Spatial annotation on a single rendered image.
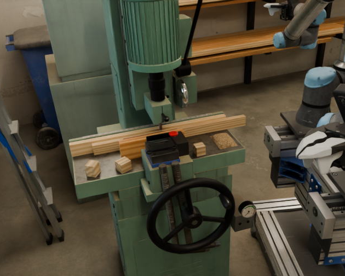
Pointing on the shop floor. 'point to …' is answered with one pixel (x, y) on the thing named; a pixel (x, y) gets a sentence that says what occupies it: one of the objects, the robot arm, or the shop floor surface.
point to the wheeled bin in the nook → (38, 80)
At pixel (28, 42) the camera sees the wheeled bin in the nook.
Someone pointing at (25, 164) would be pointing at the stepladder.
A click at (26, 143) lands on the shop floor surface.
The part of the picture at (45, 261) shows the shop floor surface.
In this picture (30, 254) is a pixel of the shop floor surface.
